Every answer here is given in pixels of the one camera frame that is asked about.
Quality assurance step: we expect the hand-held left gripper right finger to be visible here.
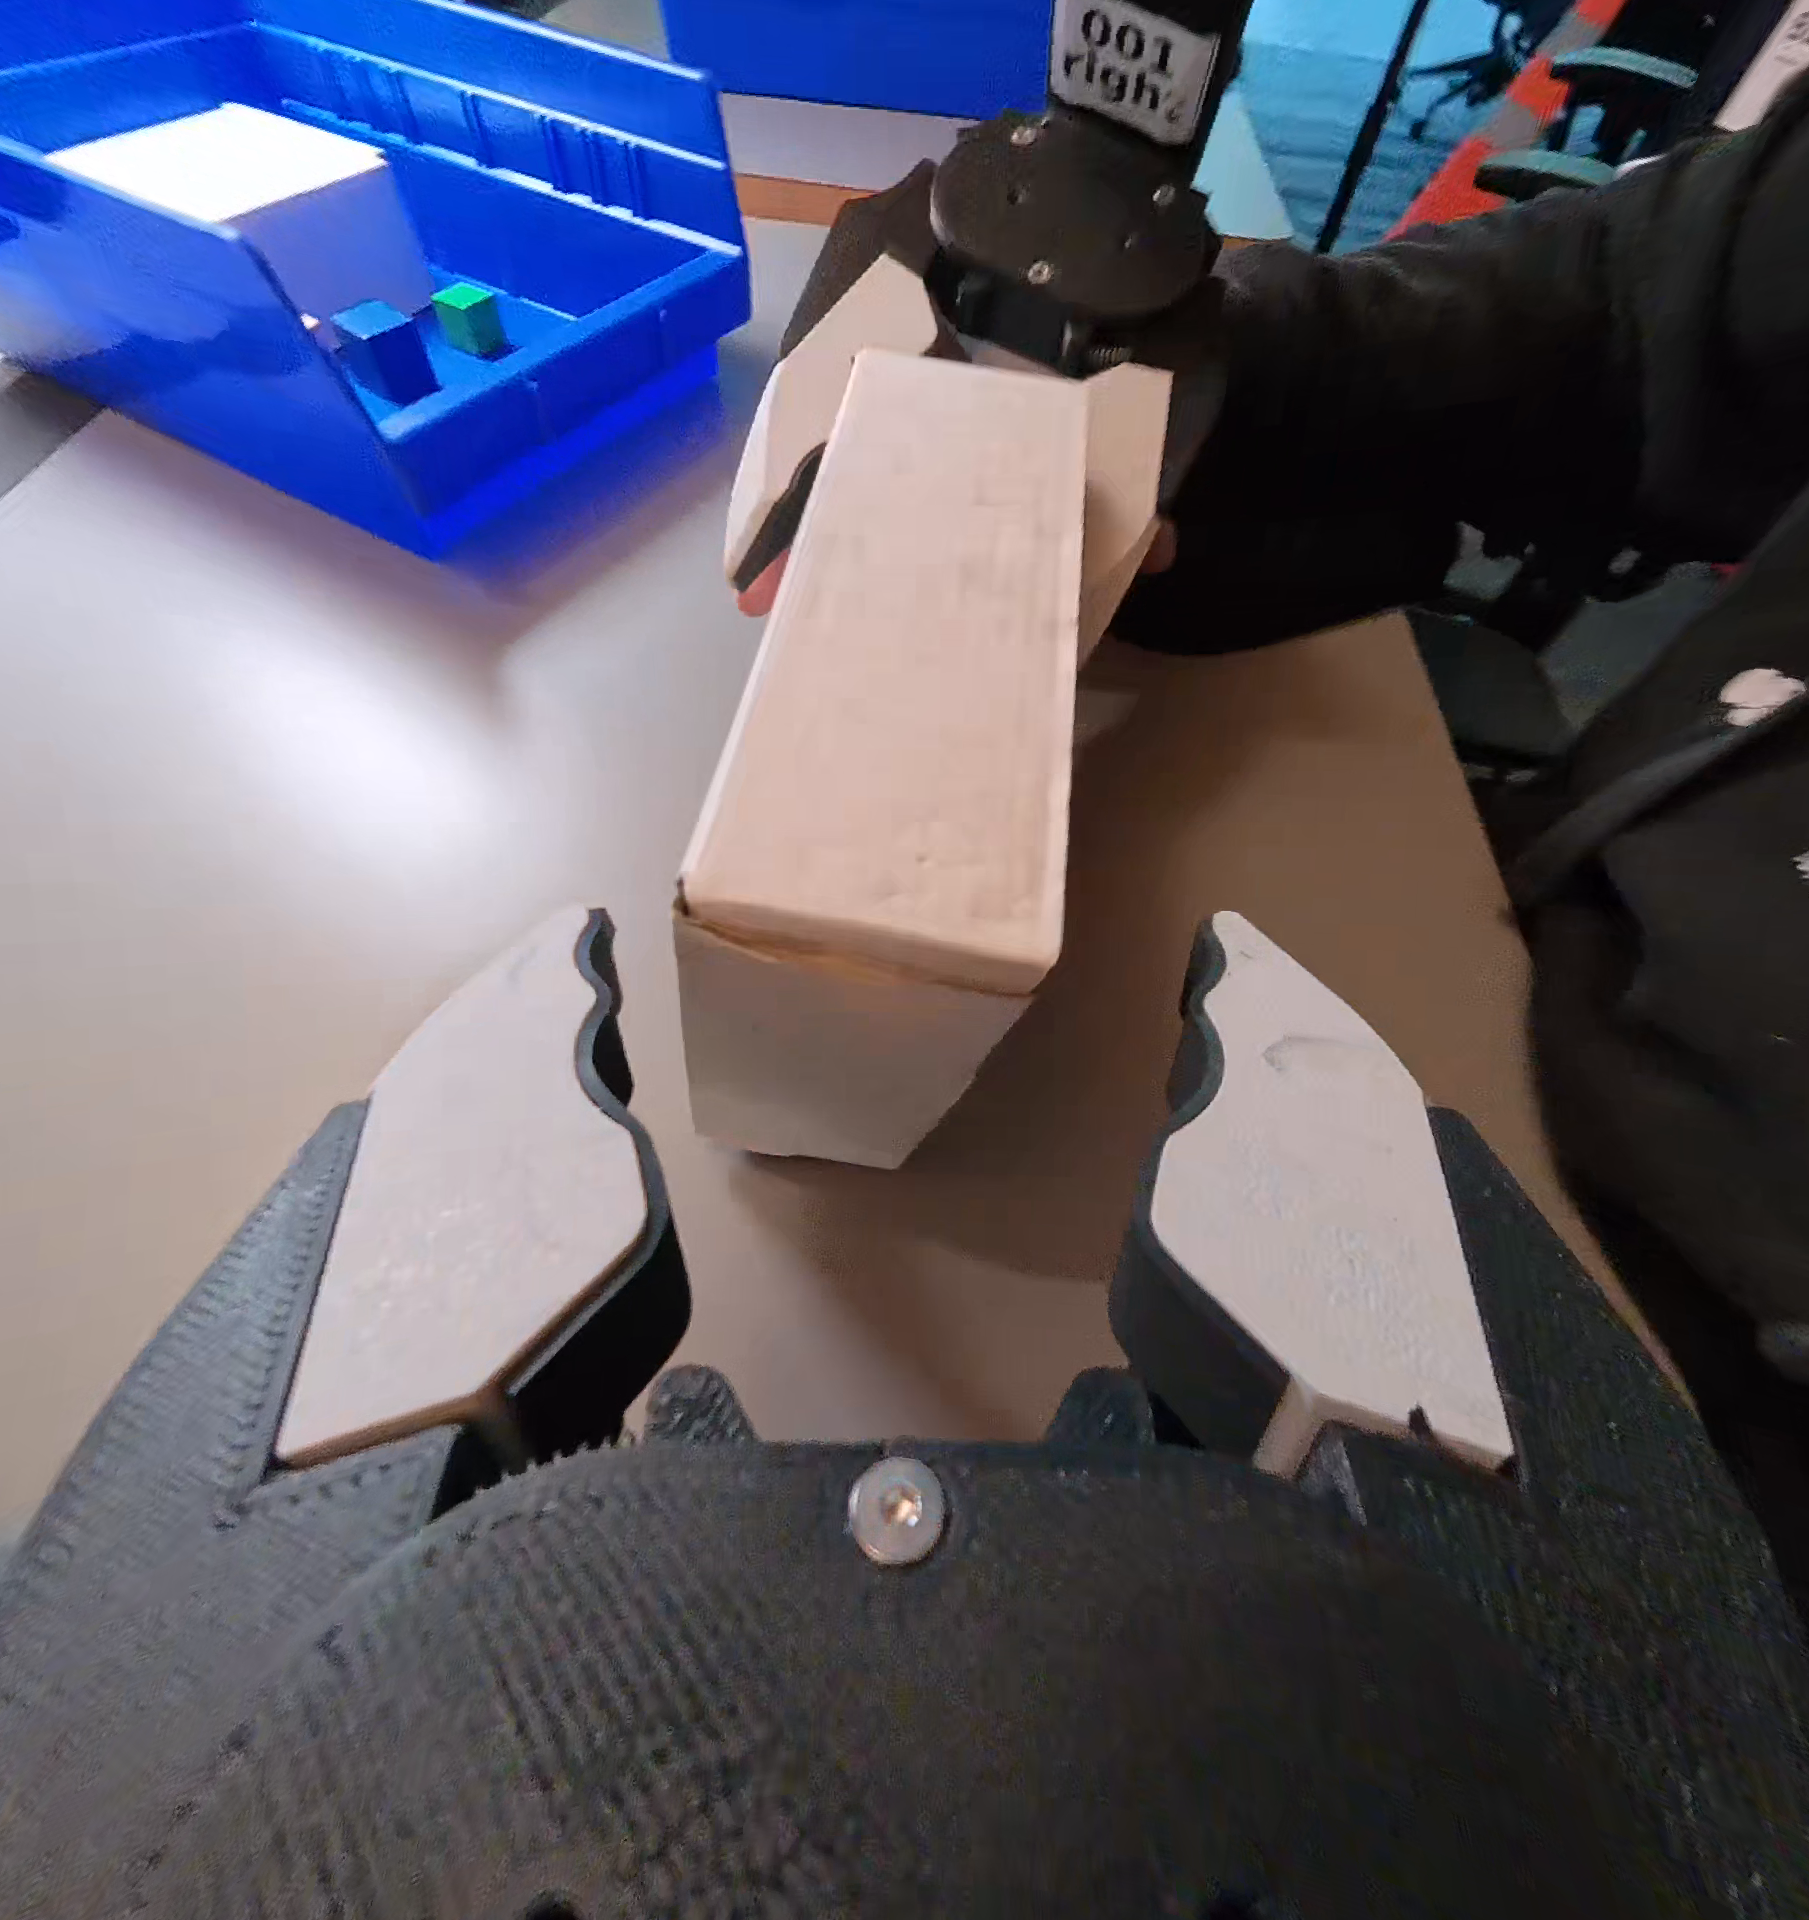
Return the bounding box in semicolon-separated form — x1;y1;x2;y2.
1111;908;1518;1479

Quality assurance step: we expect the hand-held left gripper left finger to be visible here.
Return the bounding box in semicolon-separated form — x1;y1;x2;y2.
270;904;693;1479

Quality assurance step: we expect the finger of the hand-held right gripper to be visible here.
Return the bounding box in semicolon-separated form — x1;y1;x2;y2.
1075;363;1180;664
723;252;968;597

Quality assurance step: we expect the blue cube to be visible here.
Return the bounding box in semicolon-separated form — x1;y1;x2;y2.
330;298;443;402

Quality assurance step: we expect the blue plastic bin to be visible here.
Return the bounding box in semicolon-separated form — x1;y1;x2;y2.
0;0;754;559
661;0;1056;119

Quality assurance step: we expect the person's right forearm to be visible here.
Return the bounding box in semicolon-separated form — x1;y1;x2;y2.
1385;44;1809;603

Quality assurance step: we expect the person's right hand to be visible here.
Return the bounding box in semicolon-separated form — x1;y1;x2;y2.
1111;239;1465;658

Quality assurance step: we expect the table with black leg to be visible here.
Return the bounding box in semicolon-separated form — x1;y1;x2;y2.
1316;0;1433;253

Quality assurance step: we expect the red board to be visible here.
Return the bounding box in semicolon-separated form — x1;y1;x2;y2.
1423;0;1626;200

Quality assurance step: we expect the black office chair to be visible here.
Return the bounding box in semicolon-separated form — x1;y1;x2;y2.
1474;44;1717;203

